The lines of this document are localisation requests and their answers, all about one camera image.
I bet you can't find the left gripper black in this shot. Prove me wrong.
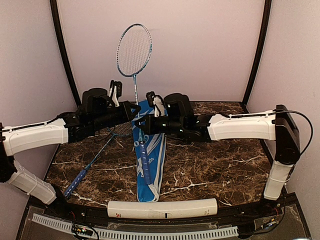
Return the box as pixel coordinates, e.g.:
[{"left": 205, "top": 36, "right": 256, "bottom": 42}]
[{"left": 91, "top": 100, "right": 142, "bottom": 133}]

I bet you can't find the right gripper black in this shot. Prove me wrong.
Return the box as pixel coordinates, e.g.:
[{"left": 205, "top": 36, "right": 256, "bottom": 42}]
[{"left": 135, "top": 113, "right": 185, "bottom": 135}]

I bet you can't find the blue racket cover bag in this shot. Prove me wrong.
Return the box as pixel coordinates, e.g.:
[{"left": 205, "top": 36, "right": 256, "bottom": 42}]
[{"left": 131, "top": 99, "right": 168, "bottom": 203}]

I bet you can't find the blue badminton racket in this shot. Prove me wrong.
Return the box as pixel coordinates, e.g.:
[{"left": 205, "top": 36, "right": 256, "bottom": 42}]
[
  {"left": 63, "top": 121, "right": 132, "bottom": 199},
  {"left": 115, "top": 23, "right": 154, "bottom": 186}
]

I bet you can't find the white shuttlecock tube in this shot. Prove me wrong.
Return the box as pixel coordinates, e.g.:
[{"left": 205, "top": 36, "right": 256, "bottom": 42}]
[{"left": 107, "top": 198, "right": 218, "bottom": 220}]

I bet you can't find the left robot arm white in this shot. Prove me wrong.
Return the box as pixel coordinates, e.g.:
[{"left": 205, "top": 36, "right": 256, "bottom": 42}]
[{"left": 0, "top": 80, "right": 141, "bottom": 218}]

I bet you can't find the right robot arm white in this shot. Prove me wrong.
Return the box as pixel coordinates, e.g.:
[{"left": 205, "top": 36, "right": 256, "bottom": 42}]
[{"left": 134, "top": 91, "right": 304, "bottom": 217}]

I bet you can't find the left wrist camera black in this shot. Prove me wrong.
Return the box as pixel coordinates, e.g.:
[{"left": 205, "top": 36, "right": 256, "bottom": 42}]
[{"left": 82, "top": 87, "right": 109, "bottom": 115}]

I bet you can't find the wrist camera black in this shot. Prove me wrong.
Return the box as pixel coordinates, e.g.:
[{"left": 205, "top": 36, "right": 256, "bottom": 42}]
[
  {"left": 82, "top": 87, "right": 109, "bottom": 115},
  {"left": 164, "top": 93, "right": 194, "bottom": 118}
]

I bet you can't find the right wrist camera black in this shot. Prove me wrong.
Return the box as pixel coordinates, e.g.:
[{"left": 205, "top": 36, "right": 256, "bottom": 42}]
[{"left": 164, "top": 93, "right": 194, "bottom": 118}]

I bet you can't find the white slotted cable duct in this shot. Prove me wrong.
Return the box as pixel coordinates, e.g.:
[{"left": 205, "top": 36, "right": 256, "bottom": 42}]
[{"left": 31, "top": 213, "right": 239, "bottom": 240}]

